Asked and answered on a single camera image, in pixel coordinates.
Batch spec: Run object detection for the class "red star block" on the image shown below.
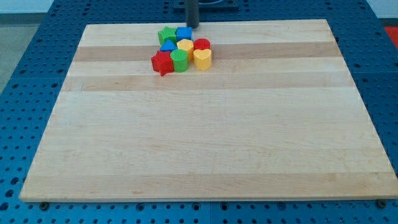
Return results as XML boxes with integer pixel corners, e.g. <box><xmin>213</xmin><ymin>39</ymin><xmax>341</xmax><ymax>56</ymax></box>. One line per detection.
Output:
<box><xmin>151</xmin><ymin>50</ymin><xmax>174</xmax><ymax>76</ymax></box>

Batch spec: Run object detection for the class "blue triangle block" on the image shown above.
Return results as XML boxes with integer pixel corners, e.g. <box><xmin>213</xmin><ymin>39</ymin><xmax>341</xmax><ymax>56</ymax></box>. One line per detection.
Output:
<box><xmin>160</xmin><ymin>40</ymin><xmax>178</xmax><ymax>52</ymax></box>

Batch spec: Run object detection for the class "green star block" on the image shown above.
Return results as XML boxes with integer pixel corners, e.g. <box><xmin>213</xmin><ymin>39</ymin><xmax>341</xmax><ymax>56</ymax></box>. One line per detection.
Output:
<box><xmin>157</xmin><ymin>26</ymin><xmax>177</xmax><ymax>45</ymax></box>

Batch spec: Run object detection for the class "yellow heart block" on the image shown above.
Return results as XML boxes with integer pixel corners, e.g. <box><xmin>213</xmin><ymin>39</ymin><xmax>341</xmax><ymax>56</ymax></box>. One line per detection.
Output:
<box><xmin>193</xmin><ymin>49</ymin><xmax>212</xmax><ymax>71</ymax></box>

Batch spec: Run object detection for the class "green cylinder block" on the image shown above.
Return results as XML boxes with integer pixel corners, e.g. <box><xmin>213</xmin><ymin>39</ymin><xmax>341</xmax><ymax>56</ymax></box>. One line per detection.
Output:
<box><xmin>170</xmin><ymin>49</ymin><xmax>188</xmax><ymax>72</ymax></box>

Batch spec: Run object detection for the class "red cylinder block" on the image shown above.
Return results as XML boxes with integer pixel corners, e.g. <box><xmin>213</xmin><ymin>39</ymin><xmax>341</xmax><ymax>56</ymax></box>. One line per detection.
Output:
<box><xmin>193</xmin><ymin>38</ymin><xmax>211</xmax><ymax>50</ymax></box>

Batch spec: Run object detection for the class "yellow hexagon block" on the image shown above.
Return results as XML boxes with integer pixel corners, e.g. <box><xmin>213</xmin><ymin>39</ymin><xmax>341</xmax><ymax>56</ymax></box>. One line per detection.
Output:
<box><xmin>177</xmin><ymin>39</ymin><xmax>194</xmax><ymax>61</ymax></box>

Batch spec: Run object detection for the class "light wooden board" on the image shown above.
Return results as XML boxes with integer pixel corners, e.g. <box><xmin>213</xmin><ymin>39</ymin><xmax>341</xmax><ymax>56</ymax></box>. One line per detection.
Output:
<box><xmin>20</xmin><ymin>19</ymin><xmax>397</xmax><ymax>202</ymax></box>

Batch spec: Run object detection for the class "blue cube block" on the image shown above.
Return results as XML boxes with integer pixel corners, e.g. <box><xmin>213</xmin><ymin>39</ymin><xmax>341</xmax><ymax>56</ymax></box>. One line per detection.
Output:
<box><xmin>176</xmin><ymin>27</ymin><xmax>192</xmax><ymax>42</ymax></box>

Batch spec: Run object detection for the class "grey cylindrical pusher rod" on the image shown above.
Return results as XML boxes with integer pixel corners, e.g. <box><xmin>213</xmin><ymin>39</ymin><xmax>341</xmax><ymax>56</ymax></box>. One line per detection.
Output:
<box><xmin>185</xmin><ymin>0</ymin><xmax>200</xmax><ymax>29</ymax></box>

